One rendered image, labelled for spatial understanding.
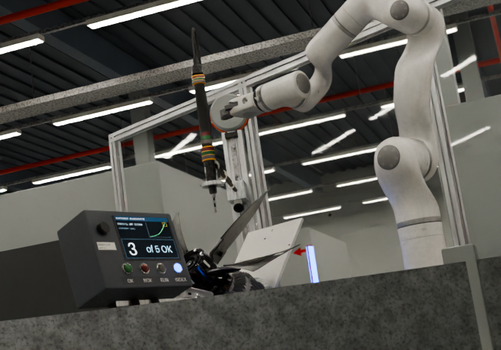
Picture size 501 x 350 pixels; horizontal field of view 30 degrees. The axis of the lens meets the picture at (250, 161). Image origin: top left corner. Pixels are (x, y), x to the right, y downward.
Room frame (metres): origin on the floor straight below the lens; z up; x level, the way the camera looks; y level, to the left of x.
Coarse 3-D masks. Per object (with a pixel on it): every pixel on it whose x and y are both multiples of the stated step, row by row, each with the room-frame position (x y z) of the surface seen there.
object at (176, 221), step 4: (176, 216) 3.17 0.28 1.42; (176, 220) 3.16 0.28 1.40; (176, 224) 3.15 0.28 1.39; (176, 228) 3.14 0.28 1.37; (180, 228) 3.10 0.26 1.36; (176, 232) 3.13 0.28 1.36; (180, 232) 3.09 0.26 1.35; (180, 236) 3.08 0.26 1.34; (180, 240) 3.08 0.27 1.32; (180, 244) 3.08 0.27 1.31; (184, 244) 3.05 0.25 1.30; (184, 248) 3.04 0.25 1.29; (184, 252) 3.04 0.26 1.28
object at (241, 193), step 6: (240, 186) 3.46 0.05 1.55; (246, 186) 3.52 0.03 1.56; (228, 192) 3.46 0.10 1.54; (234, 192) 3.46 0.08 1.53; (240, 192) 3.46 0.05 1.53; (246, 192) 3.49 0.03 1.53; (228, 198) 3.46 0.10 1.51; (234, 198) 3.46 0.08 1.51; (240, 198) 3.46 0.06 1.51; (246, 198) 3.47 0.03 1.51
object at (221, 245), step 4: (220, 244) 2.94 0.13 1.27; (224, 244) 2.97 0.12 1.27; (216, 248) 2.93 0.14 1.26; (220, 248) 2.95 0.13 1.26; (224, 248) 2.99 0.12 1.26; (212, 252) 2.92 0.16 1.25; (216, 252) 2.94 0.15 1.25; (220, 252) 2.96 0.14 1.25; (224, 252) 3.01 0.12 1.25; (212, 256) 2.93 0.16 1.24; (216, 256) 2.96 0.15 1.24; (220, 256) 2.97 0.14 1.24; (216, 260) 2.98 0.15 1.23; (216, 268) 2.86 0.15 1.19; (208, 272) 2.87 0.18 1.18; (212, 272) 2.86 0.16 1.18; (216, 272) 2.88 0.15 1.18; (220, 272) 2.89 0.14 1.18; (224, 272) 2.88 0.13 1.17; (228, 272) 2.92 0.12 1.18
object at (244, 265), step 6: (294, 246) 2.76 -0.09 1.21; (258, 258) 2.75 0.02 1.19; (264, 258) 2.71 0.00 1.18; (270, 258) 2.69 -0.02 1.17; (228, 264) 2.82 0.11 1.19; (234, 264) 2.79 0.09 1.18; (240, 264) 2.75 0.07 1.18; (246, 264) 2.72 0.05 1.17; (252, 264) 2.69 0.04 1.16; (258, 264) 2.67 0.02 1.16; (264, 264) 2.66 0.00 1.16; (252, 270) 2.65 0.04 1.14
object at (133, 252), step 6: (126, 240) 2.06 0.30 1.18; (132, 240) 2.07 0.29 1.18; (138, 240) 2.09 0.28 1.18; (126, 246) 2.05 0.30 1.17; (132, 246) 2.07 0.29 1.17; (138, 246) 2.08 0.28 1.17; (126, 252) 2.05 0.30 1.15; (132, 252) 2.06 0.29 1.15; (138, 252) 2.07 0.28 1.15; (132, 258) 2.05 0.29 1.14; (138, 258) 2.07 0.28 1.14
